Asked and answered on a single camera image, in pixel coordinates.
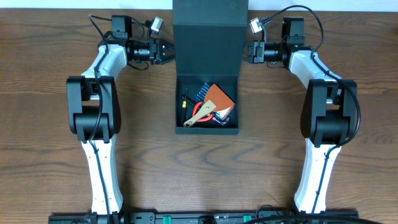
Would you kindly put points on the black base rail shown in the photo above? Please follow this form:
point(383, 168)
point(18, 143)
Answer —
point(262, 216)

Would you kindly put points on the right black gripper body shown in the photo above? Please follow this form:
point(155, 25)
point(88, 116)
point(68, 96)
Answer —
point(259, 51)

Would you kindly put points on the dark green box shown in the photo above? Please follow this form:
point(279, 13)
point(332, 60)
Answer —
point(209, 36)

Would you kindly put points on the orange scraper wooden handle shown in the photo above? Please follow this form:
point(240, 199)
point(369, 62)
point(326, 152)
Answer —
point(190, 122)

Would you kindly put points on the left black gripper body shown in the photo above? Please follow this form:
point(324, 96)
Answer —
point(155, 51)

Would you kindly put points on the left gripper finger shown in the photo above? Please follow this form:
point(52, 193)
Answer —
point(166, 45)
point(167, 57)

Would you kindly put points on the small hammer orange label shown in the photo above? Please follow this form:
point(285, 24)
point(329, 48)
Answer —
point(223, 122)

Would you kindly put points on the black yellow screwdriver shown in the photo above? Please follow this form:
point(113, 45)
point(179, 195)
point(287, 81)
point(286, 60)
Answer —
point(183, 109)

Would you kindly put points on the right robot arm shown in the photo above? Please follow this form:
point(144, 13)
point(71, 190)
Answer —
point(330, 115)

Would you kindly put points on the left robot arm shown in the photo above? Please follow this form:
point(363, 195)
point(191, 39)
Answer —
point(93, 107)

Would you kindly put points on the blue precision screwdriver case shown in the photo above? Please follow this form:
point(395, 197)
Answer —
point(227, 104)

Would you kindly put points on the red handled pliers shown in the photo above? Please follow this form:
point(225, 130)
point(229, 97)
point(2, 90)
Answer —
point(203, 111)

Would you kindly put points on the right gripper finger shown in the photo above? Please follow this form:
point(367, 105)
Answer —
point(247, 59)
point(246, 47)

